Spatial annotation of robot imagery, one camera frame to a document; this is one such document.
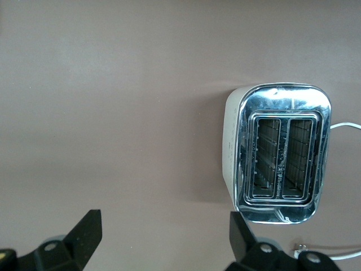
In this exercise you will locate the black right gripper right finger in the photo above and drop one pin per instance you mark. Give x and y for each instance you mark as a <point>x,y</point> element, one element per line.
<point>242,242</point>

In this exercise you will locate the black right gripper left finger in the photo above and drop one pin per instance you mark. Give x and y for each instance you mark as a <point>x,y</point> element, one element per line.
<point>81,237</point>

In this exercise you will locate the white chrome two-slot toaster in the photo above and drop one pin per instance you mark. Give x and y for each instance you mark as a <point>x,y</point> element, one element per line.
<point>282,99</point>

